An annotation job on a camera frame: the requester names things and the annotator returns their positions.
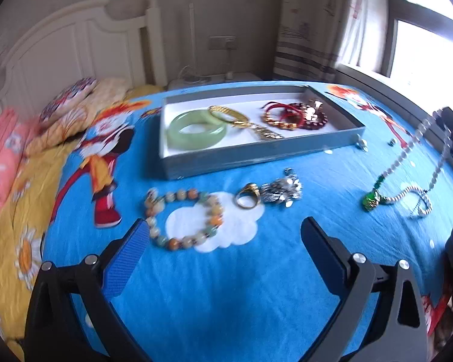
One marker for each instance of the green jade bangle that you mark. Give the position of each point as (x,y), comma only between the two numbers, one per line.
(177,135)

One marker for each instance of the embroidered round-pattern pillow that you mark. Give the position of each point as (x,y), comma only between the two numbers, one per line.
(71,94)

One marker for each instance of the silver flower brooch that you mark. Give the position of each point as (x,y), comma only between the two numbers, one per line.
(283,190)

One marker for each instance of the patterned beige curtain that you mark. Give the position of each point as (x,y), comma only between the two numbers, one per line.
(313,26)

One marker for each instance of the window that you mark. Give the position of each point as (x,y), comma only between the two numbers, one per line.
(419,45)

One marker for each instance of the pale yellow pillow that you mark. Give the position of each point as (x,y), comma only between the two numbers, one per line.
(102,96)

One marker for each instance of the blue cartoon bedsheet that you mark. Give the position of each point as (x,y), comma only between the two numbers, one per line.
(249,290)

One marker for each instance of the grey shallow cardboard box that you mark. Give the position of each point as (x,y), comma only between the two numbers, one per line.
(196,166)

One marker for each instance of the wall socket plate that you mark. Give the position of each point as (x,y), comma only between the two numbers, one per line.
(222,42)

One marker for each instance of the white wooden headboard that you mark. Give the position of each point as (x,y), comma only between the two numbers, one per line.
(98,45)

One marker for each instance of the single pearl stud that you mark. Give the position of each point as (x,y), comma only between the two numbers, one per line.
(361,143)

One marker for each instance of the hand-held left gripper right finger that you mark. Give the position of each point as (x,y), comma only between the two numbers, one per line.
(321,245)

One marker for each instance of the yellow floral bedsheet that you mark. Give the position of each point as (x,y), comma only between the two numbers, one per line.
(41,181)

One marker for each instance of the pink folded quilt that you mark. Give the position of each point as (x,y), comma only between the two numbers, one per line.
(0,158)

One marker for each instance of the gold bangle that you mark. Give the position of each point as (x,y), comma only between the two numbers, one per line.
(226,112)

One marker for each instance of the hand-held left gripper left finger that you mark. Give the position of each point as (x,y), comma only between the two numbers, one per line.
(126,252)

